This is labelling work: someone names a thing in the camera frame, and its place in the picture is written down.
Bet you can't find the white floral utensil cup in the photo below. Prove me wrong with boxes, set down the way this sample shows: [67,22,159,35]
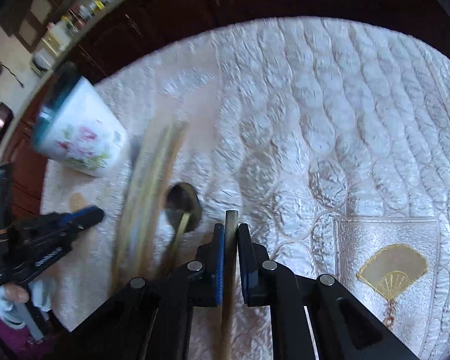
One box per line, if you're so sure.
[31,62,128,177]

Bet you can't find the pink quilted tablecloth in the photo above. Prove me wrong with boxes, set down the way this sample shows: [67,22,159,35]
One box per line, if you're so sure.
[42,18,450,359]

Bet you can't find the condiment bottles group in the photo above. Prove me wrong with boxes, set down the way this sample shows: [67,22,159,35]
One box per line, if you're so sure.
[40,0,109,56]

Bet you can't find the wooden chopstick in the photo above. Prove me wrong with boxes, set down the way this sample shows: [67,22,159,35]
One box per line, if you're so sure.
[133,120,187,276]
[109,119,173,295]
[219,211,239,360]

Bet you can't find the metal spoon gold handle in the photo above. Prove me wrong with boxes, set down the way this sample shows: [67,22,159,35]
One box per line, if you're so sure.
[162,182,202,275]

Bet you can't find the wooden upper wall cabinet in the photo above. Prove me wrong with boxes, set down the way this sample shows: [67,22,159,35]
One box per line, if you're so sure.
[1,0,74,52]

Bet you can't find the left white gloved hand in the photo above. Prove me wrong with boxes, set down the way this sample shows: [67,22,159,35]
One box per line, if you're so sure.
[0,277,56,330]

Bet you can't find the dark wooden base cabinets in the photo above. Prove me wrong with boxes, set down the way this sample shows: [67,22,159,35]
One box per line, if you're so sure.
[0,0,450,218]

